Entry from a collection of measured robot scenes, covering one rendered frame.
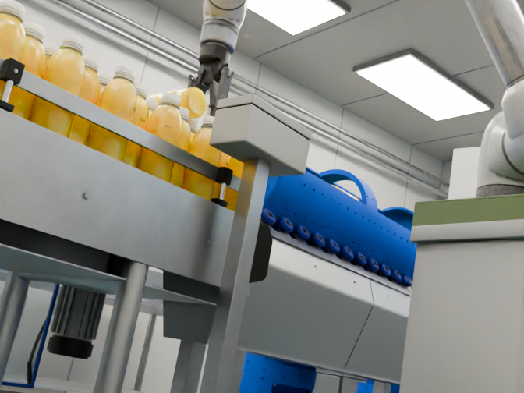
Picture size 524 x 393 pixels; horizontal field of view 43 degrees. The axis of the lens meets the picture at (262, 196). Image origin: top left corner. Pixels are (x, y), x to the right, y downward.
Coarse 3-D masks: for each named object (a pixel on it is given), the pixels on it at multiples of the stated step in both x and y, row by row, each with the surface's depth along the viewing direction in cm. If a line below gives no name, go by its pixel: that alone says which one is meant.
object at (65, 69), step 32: (0, 32) 106; (32, 64) 113; (64, 64) 115; (0, 96) 105; (32, 96) 114; (96, 96) 123; (128, 96) 124; (64, 128) 114; (96, 128) 122; (160, 128) 132; (128, 160) 128; (160, 160) 130
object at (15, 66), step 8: (8, 64) 103; (16, 64) 104; (8, 72) 103; (16, 72) 104; (8, 80) 103; (16, 80) 104; (8, 88) 103; (8, 96) 103; (0, 104) 102; (8, 104) 103
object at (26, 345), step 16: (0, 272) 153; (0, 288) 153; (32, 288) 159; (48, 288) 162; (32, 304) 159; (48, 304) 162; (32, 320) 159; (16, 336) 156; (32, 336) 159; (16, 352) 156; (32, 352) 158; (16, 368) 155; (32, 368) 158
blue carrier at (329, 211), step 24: (288, 192) 171; (312, 192) 177; (336, 192) 186; (360, 192) 201; (288, 216) 176; (312, 216) 181; (336, 216) 187; (360, 216) 195; (384, 216) 205; (408, 216) 241; (336, 240) 193; (360, 240) 199; (384, 240) 207; (408, 240) 216; (408, 264) 221
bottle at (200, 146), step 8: (208, 128) 143; (200, 136) 142; (208, 136) 141; (192, 144) 142; (200, 144) 141; (208, 144) 141; (192, 152) 141; (200, 152) 140; (208, 152) 140; (216, 152) 142; (208, 160) 140; (216, 160) 142; (184, 176) 141; (192, 176) 139; (200, 176) 139; (184, 184) 140; (192, 184) 138; (200, 184) 139; (208, 184) 140; (192, 192) 138; (200, 192) 138; (208, 192) 139
